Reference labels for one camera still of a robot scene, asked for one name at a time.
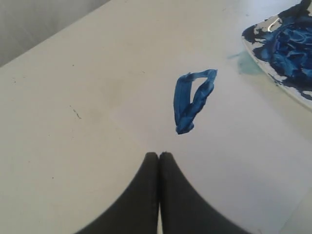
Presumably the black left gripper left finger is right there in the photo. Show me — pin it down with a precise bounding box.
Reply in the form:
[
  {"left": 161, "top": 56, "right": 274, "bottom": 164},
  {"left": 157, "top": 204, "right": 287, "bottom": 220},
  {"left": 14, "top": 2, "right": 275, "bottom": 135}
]
[{"left": 78, "top": 152, "right": 159, "bottom": 234}]

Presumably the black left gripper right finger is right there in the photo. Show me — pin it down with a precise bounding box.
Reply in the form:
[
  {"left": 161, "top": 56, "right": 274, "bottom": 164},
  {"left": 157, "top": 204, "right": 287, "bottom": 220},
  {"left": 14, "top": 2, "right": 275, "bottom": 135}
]
[{"left": 158, "top": 152, "right": 247, "bottom": 234}]

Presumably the white square plate blue paint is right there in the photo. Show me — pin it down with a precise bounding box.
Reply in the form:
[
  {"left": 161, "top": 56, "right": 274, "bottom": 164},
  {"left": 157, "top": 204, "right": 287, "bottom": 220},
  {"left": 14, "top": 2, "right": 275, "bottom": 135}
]
[{"left": 242, "top": 0, "right": 312, "bottom": 109}]

